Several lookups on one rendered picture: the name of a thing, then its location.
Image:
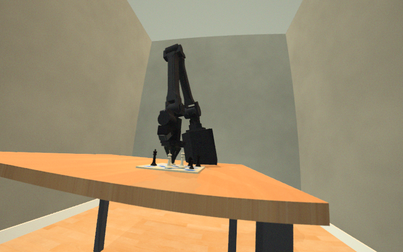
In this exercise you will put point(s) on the blue and cream chessboard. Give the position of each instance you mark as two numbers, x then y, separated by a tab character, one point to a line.
161	167

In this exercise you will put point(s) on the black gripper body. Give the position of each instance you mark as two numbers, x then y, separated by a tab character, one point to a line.
179	144

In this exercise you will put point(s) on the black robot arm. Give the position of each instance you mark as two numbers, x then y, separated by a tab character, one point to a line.
170	124

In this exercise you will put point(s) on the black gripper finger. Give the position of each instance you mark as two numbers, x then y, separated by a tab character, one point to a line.
167	148
174	152

